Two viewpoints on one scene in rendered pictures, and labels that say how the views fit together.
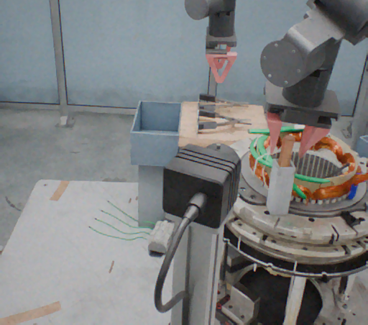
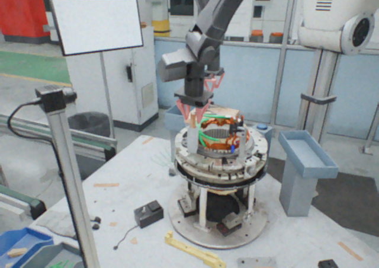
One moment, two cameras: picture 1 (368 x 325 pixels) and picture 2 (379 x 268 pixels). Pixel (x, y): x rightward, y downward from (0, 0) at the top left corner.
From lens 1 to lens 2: 0.45 m
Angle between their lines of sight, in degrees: 22
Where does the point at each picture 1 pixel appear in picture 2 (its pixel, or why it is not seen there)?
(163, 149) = (178, 123)
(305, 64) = (167, 71)
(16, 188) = not seen: hidden behind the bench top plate
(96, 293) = (136, 184)
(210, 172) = (43, 91)
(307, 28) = (172, 56)
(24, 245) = (120, 159)
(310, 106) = (192, 96)
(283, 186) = (191, 137)
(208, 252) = (52, 124)
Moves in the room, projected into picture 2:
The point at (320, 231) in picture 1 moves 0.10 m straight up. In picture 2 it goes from (204, 163) to (205, 134)
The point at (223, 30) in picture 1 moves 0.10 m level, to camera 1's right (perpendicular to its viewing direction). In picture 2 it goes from (211, 67) to (234, 70)
